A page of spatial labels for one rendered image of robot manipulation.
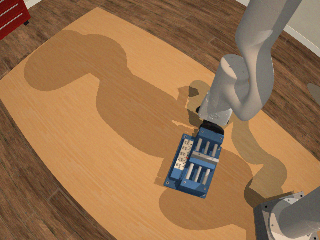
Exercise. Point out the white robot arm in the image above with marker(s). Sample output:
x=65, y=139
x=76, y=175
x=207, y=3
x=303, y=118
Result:
x=258, y=30

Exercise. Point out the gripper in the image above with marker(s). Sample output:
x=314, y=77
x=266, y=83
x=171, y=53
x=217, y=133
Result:
x=208, y=112

